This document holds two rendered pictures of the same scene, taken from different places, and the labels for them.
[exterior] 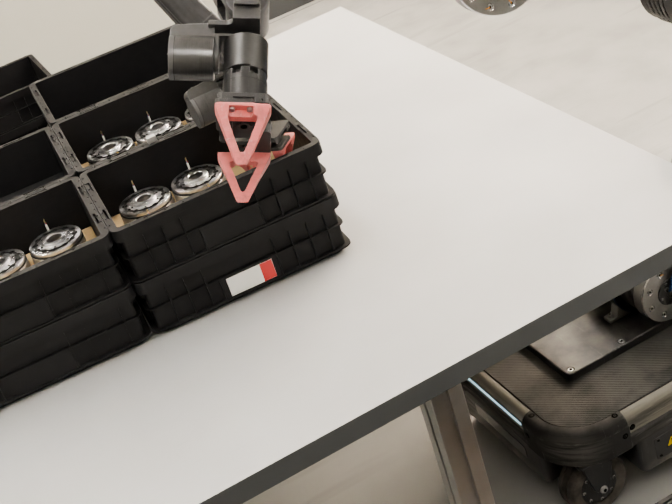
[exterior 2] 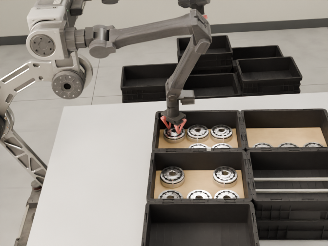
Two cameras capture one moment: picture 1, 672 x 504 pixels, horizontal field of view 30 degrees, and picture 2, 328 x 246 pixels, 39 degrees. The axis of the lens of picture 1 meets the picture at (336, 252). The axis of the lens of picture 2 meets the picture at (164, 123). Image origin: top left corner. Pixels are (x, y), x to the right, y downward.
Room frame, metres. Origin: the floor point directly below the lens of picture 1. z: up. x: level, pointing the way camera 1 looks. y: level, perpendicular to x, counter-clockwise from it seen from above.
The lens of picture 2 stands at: (3.75, 0.56, 2.19)
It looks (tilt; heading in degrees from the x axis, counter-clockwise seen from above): 36 degrees down; 198
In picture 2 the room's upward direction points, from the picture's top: 4 degrees counter-clockwise
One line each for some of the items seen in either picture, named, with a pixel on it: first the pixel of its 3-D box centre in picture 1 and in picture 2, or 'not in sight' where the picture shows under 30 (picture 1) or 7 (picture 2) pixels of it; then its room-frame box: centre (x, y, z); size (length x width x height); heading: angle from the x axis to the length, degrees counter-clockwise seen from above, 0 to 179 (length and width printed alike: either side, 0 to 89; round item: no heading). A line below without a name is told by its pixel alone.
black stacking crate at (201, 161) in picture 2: (165, 136); (198, 185); (2.39, 0.26, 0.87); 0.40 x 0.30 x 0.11; 103
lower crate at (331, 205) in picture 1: (224, 235); not in sight; (2.10, 0.19, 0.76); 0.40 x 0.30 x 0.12; 103
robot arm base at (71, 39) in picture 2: not in sight; (74, 39); (2.33, -0.22, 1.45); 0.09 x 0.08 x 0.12; 17
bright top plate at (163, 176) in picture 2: not in sight; (172, 174); (2.34, 0.13, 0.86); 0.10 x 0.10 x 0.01
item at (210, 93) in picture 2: not in sight; (209, 105); (1.00, 0.03, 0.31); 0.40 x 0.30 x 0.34; 107
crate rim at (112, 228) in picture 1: (197, 163); (197, 131); (2.10, 0.19, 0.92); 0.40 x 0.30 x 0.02; 103
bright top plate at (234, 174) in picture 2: not in sight; (225, 174); (2.29, 0.35, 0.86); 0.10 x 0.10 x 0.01
